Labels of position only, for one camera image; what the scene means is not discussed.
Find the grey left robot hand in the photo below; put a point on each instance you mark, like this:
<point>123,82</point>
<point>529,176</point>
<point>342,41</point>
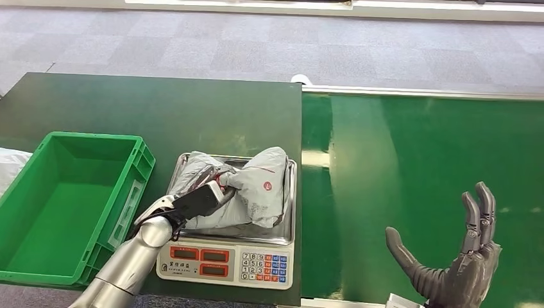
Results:
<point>197,202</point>

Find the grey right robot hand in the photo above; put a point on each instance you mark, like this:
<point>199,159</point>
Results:
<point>463,276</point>

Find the grey-white printed plastic mailer package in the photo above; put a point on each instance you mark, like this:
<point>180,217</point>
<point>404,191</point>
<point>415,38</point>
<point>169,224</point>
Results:
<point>259,187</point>

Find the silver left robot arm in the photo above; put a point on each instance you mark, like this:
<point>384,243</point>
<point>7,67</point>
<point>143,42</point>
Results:
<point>127,263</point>

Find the green conveyor belt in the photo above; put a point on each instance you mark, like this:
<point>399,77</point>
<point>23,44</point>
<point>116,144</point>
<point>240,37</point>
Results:
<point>425,170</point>

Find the white round conveyor end cap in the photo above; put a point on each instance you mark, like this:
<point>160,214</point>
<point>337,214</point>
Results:
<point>301,79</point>

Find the electronic scale with steel tray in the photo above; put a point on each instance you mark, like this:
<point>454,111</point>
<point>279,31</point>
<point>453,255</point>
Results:
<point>225,259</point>

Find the green plastic crate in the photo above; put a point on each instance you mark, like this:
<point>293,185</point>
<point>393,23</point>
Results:
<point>63,212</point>

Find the white plastic bag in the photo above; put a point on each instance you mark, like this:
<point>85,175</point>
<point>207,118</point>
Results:
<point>10,165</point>

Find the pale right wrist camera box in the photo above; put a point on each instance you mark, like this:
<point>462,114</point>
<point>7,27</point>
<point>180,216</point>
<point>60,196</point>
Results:
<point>401,302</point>

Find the silver conveyor frame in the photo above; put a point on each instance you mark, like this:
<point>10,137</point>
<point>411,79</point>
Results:
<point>425,92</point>

